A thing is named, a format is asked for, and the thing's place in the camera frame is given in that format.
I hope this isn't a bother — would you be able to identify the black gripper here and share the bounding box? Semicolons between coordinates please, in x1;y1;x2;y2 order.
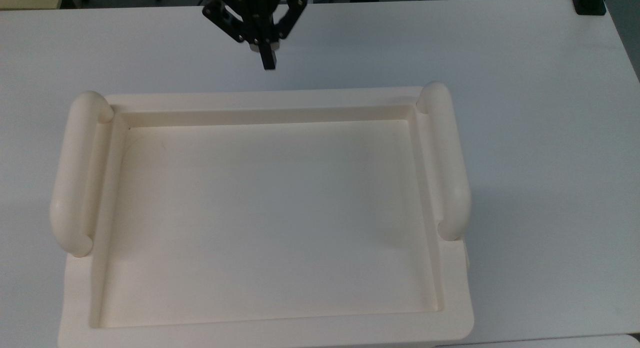
202;0;309;70

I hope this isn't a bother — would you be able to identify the black clamp stand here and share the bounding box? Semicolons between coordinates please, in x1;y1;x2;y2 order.
570;0;610;16

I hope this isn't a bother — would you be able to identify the cream cabinet carry handle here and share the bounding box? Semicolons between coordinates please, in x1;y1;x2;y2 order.
415;81;472;242
49;91;115;258

